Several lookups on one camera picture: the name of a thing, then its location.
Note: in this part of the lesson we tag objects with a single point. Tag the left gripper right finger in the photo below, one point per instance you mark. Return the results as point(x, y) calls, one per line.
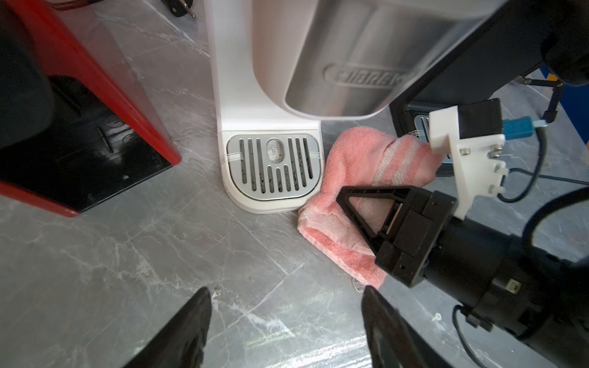
point(392, 342)

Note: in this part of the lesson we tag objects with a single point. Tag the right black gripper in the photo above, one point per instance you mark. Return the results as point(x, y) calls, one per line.
point(415, 237)

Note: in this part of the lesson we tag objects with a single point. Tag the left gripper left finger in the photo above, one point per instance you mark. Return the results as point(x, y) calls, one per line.
point(181, 342)

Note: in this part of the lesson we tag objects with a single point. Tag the pink cloth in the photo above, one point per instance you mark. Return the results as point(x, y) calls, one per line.
point(362, 156)

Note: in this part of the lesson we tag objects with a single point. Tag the white coffee machine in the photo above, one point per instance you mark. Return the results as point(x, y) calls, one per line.
point(281, 68)

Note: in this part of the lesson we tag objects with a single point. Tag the red coffee machine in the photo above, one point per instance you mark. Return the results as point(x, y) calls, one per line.
point(76, 126)

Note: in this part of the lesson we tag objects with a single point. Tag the black coffee machine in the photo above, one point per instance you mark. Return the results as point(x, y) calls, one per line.
point(539, 43)

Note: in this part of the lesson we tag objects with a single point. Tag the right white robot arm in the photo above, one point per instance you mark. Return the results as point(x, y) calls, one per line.
point(564, 341)

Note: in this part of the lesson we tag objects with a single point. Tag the black power plug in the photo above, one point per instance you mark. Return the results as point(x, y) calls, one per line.
point(179, 8)

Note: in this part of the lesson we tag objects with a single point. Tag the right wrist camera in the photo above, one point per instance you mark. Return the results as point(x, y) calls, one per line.
point(473, 136)

